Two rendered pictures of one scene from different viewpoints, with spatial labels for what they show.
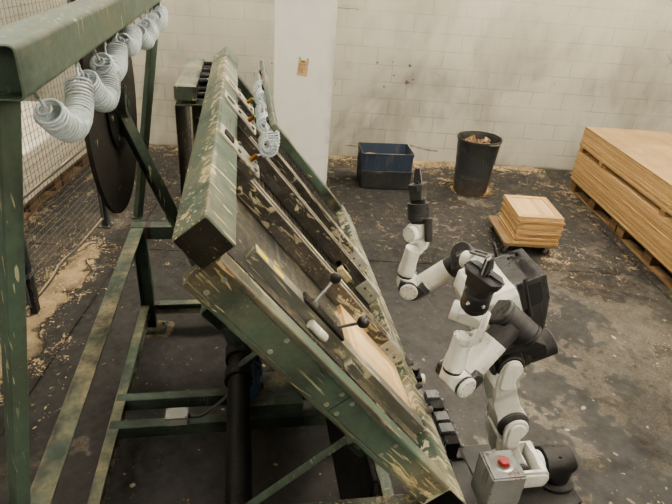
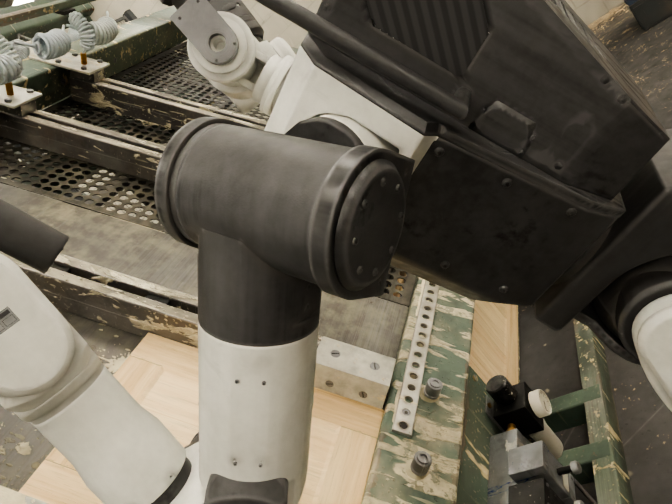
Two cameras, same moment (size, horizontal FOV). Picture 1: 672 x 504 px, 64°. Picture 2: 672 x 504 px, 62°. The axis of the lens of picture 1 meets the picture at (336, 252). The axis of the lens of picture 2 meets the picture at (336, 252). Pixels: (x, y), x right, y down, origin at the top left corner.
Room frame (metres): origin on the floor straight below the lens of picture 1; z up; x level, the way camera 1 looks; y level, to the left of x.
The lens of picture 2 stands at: (1.26, -0.91, 1.36)
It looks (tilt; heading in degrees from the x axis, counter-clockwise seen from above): 16 degrees down; 44
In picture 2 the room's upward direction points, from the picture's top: 41 degrees counter-clockwise
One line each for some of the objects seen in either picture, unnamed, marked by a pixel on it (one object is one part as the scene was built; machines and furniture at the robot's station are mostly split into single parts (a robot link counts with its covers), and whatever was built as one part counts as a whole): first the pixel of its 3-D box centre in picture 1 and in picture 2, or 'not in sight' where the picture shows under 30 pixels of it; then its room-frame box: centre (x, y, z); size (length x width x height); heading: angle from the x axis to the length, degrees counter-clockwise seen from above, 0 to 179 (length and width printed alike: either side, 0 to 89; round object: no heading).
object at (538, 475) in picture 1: (519, 464); not in sight; (1.82, -0.96, 0.28); 0.21 x 0.20 x 0.13; 101
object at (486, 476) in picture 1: (497, 481); not in sight; (1.26, -0.61, 0.84); 0.12 x 0.12 x 0.18; 11
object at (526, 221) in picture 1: (523, 223); not in sight; (4.79, -1.78, 0.20); 0.61 x 0.53 x 0.40; 3
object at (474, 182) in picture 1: (474, 164); not in sight; (6.07, -1.53, 0.33); 0.52 x 0.51 x 0.65; 3
